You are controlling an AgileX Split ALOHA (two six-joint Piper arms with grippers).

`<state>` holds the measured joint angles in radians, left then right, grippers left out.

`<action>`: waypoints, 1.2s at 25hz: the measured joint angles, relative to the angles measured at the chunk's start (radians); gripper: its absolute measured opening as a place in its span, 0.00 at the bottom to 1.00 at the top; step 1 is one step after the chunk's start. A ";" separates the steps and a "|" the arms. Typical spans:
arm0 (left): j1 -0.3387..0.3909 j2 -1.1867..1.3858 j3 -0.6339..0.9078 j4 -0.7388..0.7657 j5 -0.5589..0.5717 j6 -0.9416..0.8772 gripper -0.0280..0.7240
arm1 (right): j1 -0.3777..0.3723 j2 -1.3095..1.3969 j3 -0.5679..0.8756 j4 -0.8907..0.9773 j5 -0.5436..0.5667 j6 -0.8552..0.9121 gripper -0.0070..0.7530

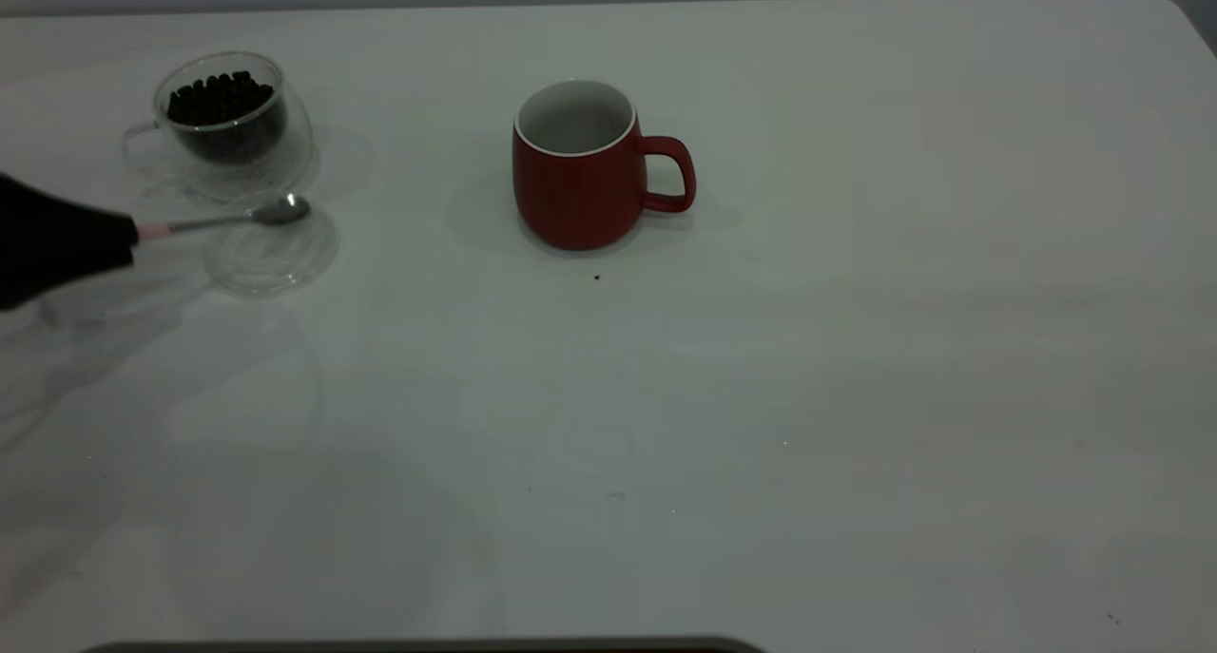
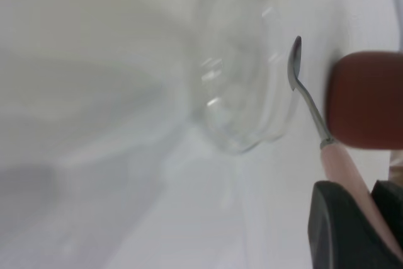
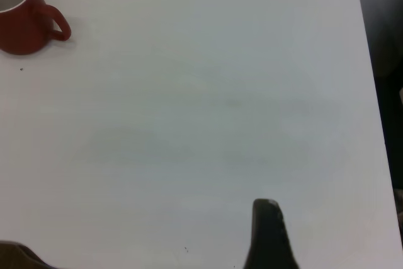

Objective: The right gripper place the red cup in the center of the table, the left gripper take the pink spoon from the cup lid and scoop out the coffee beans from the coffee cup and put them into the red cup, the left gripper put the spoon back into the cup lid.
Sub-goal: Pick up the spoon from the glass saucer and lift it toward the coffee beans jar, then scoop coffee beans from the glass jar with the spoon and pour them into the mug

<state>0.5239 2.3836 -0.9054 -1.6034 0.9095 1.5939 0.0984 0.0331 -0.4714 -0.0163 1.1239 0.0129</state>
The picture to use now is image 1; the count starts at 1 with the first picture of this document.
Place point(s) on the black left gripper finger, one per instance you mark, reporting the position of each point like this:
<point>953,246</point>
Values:
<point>48,268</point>
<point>48,214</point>

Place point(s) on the clear glass lid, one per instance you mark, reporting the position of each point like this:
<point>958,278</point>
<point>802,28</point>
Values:
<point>276,259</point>

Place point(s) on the dark coffee beans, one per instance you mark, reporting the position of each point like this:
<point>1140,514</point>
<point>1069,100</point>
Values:
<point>221,102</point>

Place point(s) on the red ceramic mug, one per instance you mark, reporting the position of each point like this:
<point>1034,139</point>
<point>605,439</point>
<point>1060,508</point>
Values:
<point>575,201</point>

